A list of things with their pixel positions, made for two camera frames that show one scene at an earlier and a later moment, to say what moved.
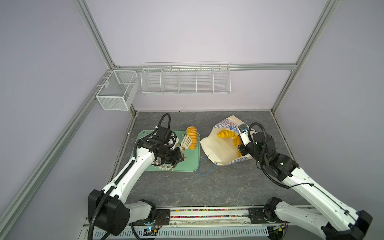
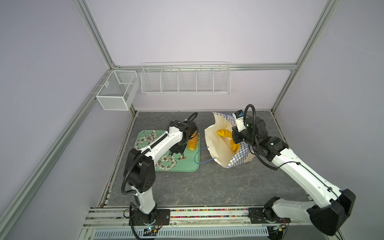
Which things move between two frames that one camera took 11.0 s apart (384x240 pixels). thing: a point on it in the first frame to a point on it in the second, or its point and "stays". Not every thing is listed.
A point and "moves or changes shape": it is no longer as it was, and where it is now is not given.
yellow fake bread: [226, 134] stays
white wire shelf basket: [186, 77] stays
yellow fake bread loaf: [191, 132] stays
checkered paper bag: [222, 151] moves or changes shape
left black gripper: [176, 158] to [181, 150]
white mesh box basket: [117, 91] stays
